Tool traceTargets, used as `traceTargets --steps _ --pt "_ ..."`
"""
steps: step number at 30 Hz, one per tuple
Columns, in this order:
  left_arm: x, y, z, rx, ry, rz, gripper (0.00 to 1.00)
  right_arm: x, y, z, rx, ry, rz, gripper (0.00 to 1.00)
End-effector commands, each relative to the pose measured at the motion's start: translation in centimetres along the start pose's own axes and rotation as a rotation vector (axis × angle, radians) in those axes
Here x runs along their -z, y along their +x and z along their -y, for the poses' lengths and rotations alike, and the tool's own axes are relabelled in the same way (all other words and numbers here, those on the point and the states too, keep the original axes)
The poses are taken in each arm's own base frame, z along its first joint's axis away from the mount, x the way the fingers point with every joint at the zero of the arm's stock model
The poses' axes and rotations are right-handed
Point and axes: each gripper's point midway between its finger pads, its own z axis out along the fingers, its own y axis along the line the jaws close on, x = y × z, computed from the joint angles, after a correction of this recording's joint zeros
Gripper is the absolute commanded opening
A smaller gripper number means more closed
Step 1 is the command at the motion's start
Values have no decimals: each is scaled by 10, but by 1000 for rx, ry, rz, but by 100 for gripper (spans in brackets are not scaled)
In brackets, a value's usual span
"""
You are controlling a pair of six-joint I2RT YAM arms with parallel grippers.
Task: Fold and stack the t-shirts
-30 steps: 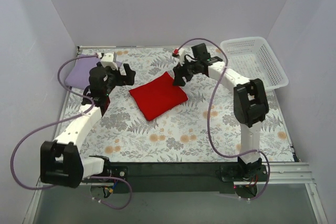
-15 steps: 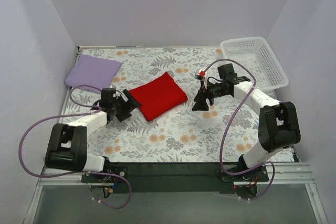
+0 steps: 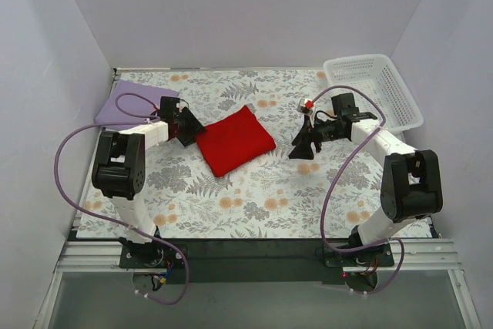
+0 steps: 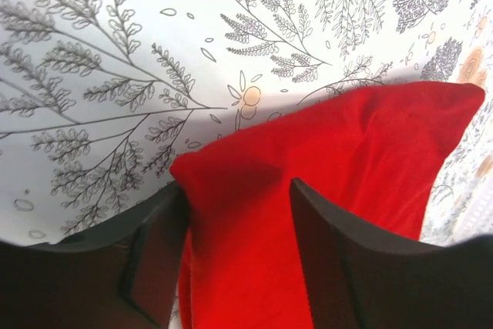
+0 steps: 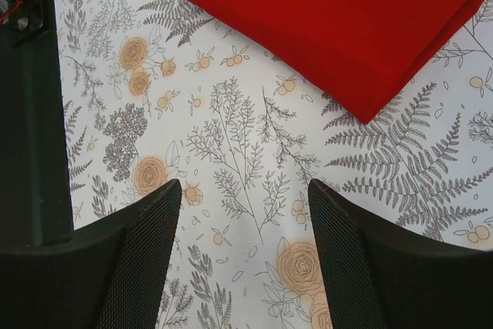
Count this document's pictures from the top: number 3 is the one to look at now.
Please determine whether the red t-shirt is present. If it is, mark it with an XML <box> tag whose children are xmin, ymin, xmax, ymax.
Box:
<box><xmin>196</xmin><ymin>106</ymin><xmax>276</xmax><ymax>177</ymax></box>

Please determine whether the white plastic basket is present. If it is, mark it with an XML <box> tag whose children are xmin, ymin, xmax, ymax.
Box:
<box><xmin>323</xmin><ymin>54</ymin><xmax>424</xmax><ymax>134</ymax></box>

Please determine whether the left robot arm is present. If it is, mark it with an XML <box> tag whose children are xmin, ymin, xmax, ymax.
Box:
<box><xmin>92</xmin><ymin>93</ymin><xmax>206</xmax><ymax>267</ymax></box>

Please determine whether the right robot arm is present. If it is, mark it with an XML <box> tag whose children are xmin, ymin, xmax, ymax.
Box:
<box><xmin>288</xmin><ymin>89</ymin><xmax>443</xmax><ymax>266</ymax></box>

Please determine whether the floral table mat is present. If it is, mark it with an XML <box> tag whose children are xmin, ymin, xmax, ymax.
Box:
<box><xmin>75</xmin><ymin>69</ymin><xmax>432</xmax><ymax>239</ymax></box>

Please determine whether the folded lavender t-shirt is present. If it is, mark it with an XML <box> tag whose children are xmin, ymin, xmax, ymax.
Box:
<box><xmin>95</xmin><ymin>80</ymin><xmax>179</xmax><ymax>130</ymax></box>

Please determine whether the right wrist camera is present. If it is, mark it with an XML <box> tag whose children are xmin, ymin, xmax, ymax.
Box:
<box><xmin>297</xmin><ymin>99</ymin><xmax>316</xmax><ymax>126</ymax></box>

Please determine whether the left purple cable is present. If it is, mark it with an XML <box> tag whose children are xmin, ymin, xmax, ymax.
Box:
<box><xmin>53</xmin><ymin>92</ymin><xmax>192</xmax><ymax>305</ymax></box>

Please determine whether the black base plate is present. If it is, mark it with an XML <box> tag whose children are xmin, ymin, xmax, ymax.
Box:
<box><xmin>119</xmin><ymin>237</ymin><xmax>394</xmax><ymax>289</ymax></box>

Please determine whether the aluminium frame rail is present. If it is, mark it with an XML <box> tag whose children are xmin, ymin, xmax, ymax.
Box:
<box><xmin>35</xmin><ymin>239</ymin><xmax>480</xmax><ymax>328</ymax></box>

